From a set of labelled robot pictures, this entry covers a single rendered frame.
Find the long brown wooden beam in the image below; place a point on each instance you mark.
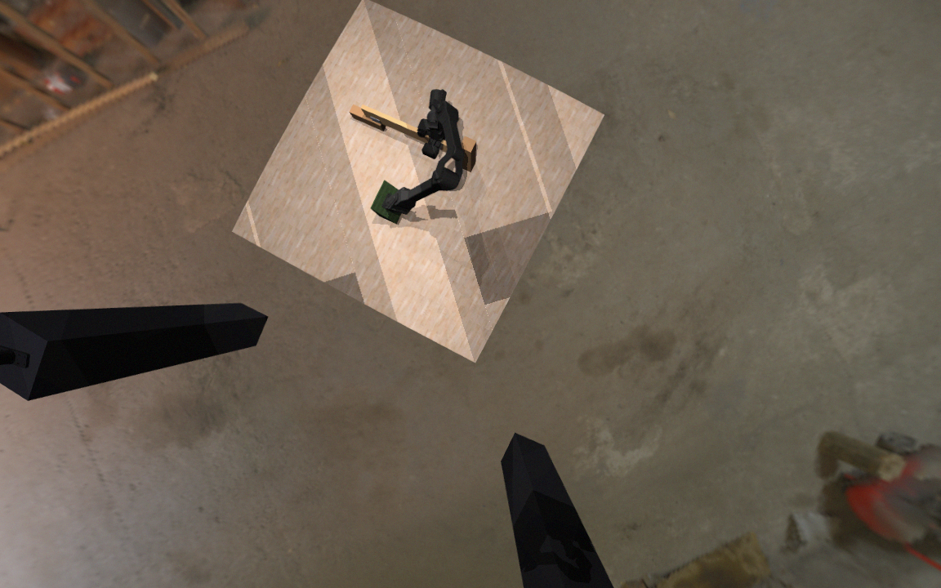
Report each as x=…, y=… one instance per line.
x=397, y=125

